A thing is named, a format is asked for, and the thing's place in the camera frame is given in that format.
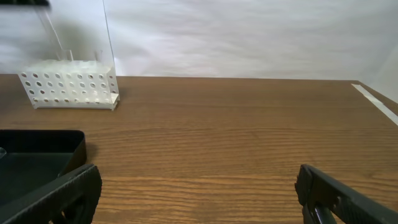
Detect black tray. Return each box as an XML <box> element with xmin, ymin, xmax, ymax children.
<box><xmin>0</xmin><ymin>129</ymin><xmax>87</xmax><ymax>208</ymax></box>

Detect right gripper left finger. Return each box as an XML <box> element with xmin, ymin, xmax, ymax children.
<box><xmin>0</xmin><ymin>164</ymin><xmax>103</xmax><ymax>224</ymax></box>

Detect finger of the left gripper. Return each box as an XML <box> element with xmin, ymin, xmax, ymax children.
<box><xmin>0</xmin><ymin>0</ymin><xmax>50</xmax><ymax>7</ymax></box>

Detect white test tube rack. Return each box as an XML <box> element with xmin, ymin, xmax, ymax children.
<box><xmin>17</xmin><ymin>58</ymin><xmax>121</xmax><ymax>111</ymax></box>

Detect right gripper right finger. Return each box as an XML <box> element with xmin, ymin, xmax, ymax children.
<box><xmin>294</xmin><ymin>164</ymin><xmax>398</xmax><ymax>224</ymax></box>

